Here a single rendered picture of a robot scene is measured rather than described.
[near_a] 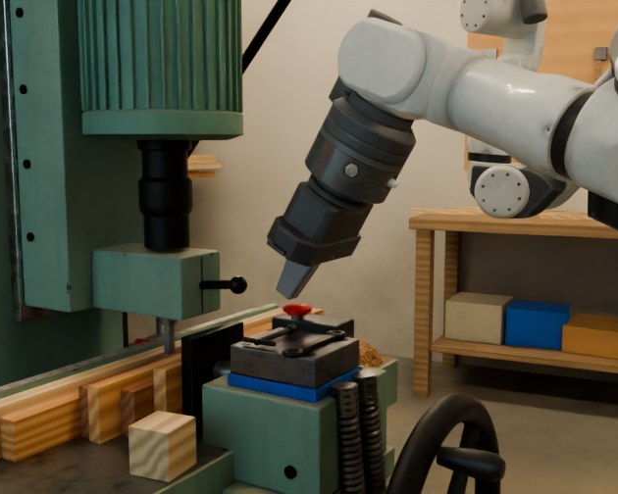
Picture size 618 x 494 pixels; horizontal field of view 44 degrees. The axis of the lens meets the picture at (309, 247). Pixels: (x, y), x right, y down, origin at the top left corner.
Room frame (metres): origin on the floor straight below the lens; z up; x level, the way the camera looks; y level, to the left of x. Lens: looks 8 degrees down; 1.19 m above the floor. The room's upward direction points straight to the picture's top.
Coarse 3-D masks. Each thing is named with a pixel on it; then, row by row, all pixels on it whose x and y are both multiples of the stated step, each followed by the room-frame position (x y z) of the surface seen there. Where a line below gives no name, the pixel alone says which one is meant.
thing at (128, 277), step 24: (96, 264) 0.88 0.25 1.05; (120, 264) 0.86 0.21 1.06; (144, 264) 0.84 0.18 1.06; (168, 264) 0.82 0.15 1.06; (192, 264) 0.83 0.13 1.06; (216, 264) 0.86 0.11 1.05; (96, 288) 0.88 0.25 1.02; (120, 288) 0.86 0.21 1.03; (144, 288) 0.84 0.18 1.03; (168, 288) 0.82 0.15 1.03; (192, 288) 0.83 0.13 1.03; (144, 312) 0.84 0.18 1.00; (168, 312) 0.82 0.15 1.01; (192, 312) 0.83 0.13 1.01
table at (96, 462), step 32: (64, 448) 0.71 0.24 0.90; (96, 448) 0.71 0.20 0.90; (128, 448) 0.71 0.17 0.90; (0, 480) 0.63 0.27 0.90; (32, 480) 0.63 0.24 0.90; (64, 480) 0.63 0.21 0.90; (96, 480) 0.63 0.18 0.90; (128, 480) 0.63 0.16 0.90; (160, 480) 0.63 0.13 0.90; (192, 480) 0.65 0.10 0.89; (224, 480) 0.69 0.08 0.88
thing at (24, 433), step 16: (48, 400) 0.73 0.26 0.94; (64, 400) 0.73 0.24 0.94; (16, 416) 0.69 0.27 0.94; (32, 416) 0.69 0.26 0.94; (48, 416) 0.71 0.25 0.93; (64, 416) 0.72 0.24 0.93; (0, 432) 0.68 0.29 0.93; (16, 432) 0.67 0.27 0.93; (32, 432) 0.69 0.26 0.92; (48, 432) 0.71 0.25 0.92; (64, 432) 0.72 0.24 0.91; (16, 448) 0.67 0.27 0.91; (32, 448) 0.69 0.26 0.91; (48, 448) 0.70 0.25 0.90
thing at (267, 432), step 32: (224, 384) 0.72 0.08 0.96; (384, 384) 0.76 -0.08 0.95; (224, 416) 0.71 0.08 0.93; (256, 416) 0.69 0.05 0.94; (288, 416) 0.67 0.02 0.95; (320, 416) 0.65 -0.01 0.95; (384, 416) 0.76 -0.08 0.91; (224, 448) 0.71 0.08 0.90; (256, 448) 0.69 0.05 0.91; (288, 448) 0.67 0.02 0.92; (320, 448) 0.65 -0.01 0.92; (384, 448) 0.76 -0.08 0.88; (256, 480) 0.69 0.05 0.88; (288, 480) 0.67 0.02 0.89; (320, 480) 0.65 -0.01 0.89
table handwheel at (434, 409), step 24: (432, 408) 0.67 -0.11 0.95; (456, 408) 0.68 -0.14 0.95; (480, 408) 0.73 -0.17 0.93; (432, 432) 0.64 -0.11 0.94; (480, 432) 0.76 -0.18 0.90; (408, 456) 0.62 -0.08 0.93; (432, 456) 0.63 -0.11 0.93; (408, 480) 0.60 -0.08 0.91; (456, 480) 0.72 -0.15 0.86; (480, 480) 0.79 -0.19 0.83
